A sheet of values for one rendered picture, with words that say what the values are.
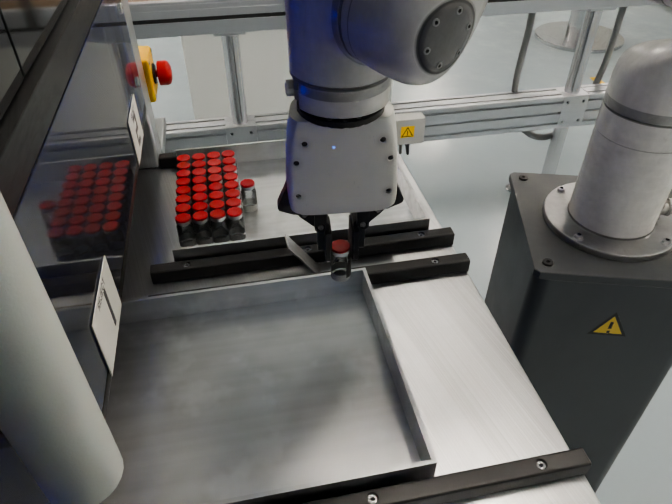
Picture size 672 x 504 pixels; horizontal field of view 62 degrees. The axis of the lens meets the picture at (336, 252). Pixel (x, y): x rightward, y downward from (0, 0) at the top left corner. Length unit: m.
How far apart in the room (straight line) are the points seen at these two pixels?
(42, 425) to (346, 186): 0.38
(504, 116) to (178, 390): 1.64
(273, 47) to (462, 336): 1.84
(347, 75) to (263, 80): 1.96
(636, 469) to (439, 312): 1.14
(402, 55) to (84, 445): 0.28
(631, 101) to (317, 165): 0.44
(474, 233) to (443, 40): 1.94
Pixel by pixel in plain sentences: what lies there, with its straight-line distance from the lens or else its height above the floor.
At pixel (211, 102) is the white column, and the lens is 2.42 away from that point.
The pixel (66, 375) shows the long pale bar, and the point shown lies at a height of 1.24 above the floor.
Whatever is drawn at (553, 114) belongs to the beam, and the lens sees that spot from 2.15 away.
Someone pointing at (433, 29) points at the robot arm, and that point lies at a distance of 0.36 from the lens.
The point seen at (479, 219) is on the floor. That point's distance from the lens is 2.37.
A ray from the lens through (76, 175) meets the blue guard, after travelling 0.49.
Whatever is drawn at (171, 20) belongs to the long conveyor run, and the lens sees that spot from 1.67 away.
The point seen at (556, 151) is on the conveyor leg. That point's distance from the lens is 2.26.
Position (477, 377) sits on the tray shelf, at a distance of 0.63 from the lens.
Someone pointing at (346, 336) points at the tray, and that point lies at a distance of 0.64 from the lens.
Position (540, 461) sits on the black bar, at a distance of 0.57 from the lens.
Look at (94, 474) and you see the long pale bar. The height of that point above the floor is 1.20.
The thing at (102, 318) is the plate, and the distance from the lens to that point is 0.49.
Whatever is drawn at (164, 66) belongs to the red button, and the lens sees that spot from 1.01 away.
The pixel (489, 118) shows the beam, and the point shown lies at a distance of 2.03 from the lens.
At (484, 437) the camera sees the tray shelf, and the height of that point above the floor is 0.88.
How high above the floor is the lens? 1.36
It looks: 40 degrees down
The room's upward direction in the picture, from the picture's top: straight up
